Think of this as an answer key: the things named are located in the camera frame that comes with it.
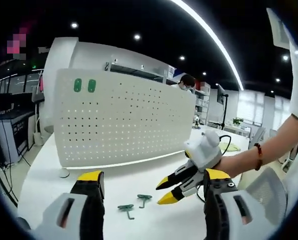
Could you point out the green potted plant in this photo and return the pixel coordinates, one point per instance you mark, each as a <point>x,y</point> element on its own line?
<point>237,121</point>

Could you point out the green mounting plate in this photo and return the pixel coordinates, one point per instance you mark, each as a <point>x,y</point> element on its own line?
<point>91,85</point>
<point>77,85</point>

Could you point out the large white pillar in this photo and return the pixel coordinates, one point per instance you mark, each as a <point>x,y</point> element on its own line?
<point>61,52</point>

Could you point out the black monitor on stand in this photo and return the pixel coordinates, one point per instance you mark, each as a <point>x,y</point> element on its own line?
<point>221,93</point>

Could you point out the dark workbench desk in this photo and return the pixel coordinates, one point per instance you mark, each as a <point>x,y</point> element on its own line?
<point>16,125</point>

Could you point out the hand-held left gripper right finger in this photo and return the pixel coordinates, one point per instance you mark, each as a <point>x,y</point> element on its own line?
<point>239,220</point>

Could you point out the small robot figure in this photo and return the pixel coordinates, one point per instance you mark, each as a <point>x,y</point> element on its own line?
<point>197,121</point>

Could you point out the yellow-green cloth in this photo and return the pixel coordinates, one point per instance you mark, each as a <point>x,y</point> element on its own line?
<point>232,148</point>

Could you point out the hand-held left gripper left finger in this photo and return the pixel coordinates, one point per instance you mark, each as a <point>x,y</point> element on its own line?
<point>64,217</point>

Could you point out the white perforated pegboard panel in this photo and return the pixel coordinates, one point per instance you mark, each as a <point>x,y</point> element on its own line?
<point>124,120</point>

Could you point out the white mesh office chair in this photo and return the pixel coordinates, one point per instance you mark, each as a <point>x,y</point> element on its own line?
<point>266,190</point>

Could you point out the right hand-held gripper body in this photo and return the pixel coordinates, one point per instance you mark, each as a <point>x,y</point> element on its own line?
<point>205,152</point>

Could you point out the ceiling strip light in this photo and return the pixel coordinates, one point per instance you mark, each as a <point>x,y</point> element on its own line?
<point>221,47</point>

